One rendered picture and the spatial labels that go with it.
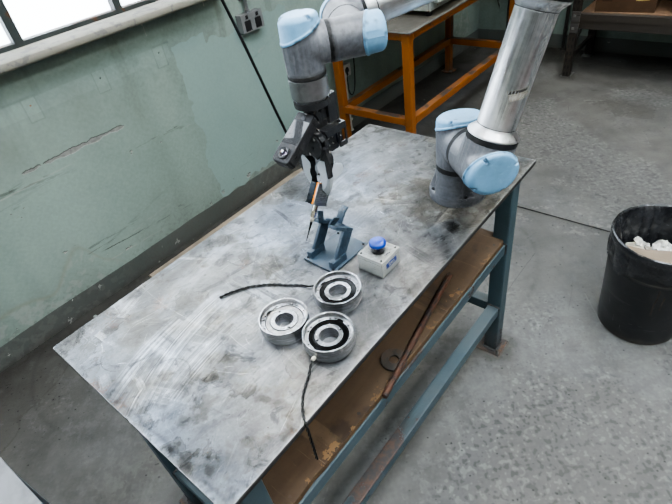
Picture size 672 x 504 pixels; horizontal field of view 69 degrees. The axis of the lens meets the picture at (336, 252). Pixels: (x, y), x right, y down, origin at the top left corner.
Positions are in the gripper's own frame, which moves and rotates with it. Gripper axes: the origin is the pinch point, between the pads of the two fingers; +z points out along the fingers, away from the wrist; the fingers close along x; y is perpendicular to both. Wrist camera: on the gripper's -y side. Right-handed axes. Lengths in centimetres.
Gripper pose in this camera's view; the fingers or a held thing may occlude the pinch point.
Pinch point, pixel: (319, 188)
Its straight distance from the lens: 107.8
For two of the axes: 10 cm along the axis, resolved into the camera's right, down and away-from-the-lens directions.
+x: -7.4, -3.5, 5.8
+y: 6.6, -5.5, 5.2
